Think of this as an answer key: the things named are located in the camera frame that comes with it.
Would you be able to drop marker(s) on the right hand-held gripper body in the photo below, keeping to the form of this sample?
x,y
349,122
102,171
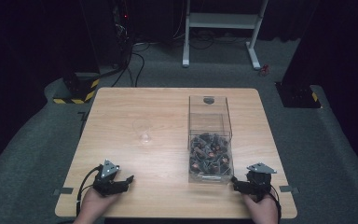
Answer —
x,y
258,180

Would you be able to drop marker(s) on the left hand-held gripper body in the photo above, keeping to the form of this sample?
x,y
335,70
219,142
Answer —
x,y
105,182

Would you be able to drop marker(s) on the clear plastic box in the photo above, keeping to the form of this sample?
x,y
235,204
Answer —
x,y
209,118

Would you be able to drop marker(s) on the person's left hand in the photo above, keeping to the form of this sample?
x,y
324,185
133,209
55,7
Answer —
x,y
94,203

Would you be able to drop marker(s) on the person's right hand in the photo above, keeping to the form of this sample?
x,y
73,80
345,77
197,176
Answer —
x,y
262,210

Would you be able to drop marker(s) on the grey tape strip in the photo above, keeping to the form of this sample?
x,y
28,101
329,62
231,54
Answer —
x,y
63,190
289,189

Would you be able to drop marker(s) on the pile of dark small packets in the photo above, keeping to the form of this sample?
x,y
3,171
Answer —
x,y
210,154

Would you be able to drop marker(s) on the clear glass cup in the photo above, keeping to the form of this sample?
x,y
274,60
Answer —
x,y
143,132

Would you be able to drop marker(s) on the black stand base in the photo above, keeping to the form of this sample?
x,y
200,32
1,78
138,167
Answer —
x,y
298,95

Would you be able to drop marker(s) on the black base with yellow stripes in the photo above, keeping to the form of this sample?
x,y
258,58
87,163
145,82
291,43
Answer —
x,y
80,90

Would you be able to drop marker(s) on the small red clip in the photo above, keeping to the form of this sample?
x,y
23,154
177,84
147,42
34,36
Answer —
x,y
263,70

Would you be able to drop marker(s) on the white metal stand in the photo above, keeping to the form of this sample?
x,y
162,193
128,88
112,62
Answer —
x,y
222,21

